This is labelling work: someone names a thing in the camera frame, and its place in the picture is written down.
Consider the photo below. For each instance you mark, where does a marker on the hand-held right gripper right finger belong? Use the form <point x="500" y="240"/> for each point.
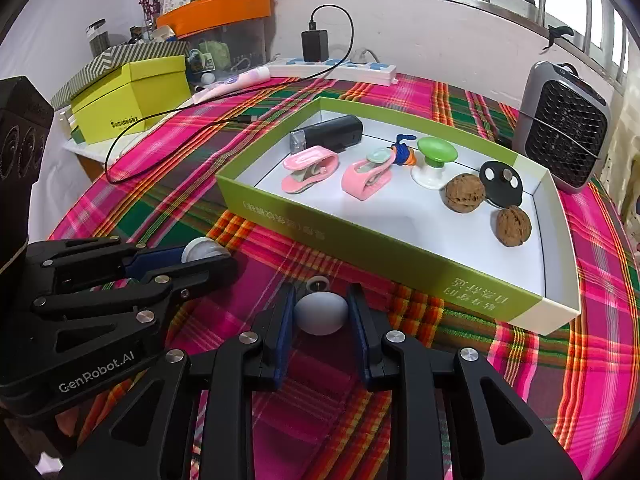
<point x="357" y="335"/>

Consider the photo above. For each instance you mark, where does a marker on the pink and white tube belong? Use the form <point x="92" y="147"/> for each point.
<point x="240" y="80"/>

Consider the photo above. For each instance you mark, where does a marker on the white power strip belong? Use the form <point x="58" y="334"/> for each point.
<point x="360" y="72"/>

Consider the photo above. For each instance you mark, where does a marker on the black bike light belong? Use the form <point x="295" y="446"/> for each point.
<point x="332" y="132"/>

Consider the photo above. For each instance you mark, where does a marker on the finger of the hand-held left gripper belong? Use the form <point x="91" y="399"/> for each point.
<point x="155" y="260"/>
<point x="215" y="272"/>

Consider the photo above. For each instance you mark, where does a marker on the white egg-shaped ball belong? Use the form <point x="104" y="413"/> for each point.
<point x="320" y="312"/>

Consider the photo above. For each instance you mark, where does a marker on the dark glass jar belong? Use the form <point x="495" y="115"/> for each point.
<point x="97" y="40"/>

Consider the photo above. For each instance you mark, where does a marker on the grey fan heater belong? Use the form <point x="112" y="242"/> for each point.
<point x="565" y="130"/>

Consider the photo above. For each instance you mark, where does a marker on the pink and green plaid tablecloth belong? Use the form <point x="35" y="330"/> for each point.
<point x="575" y="385"/>

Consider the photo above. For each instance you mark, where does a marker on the white side table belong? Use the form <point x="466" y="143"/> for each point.
<point x="85" y="149"/>

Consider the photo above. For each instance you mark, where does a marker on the pink clip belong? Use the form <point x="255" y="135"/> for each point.
<point x="357" y="180"/>
<point x="310" y="157"/>

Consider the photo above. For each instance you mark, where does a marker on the small round cream jar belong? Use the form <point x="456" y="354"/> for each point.
<point x="200" y="250"/>

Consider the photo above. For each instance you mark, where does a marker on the black oval disc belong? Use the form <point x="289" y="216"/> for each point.
<point x="500" y="191"/>

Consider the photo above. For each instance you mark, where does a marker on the grey chevron patterned box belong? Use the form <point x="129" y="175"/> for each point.
<point x="110" y="60"/>

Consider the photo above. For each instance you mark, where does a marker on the green mushroom-shaped knob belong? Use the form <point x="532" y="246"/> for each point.
<point x="436" y="150"/>

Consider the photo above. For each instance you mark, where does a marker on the clear bin with orange lid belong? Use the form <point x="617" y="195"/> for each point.
<point x="215" y="7"/>

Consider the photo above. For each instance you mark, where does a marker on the black charger adapter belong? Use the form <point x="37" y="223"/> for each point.
<point x="315" y="45"/>

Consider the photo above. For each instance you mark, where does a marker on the brown walnut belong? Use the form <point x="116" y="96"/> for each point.
<point x="465" y="192"/>
<point x="513" y="226"/>

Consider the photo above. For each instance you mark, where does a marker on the shallow green cardboard box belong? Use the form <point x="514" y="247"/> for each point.
<point x="350" y="255"/>

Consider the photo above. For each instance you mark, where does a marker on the blue and orange knitted toy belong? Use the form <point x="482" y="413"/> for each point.
<point x="402" y="152"/>

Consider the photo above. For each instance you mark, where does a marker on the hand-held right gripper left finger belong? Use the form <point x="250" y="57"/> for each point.
<point x="285" y="335"/>

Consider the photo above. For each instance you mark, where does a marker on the cream patterned curtain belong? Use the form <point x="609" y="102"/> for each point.
<point x="627" y="160"/>

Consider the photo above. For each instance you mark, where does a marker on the yellow-green cardboard box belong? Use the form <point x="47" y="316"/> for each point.
<point x="135" y="100"/>

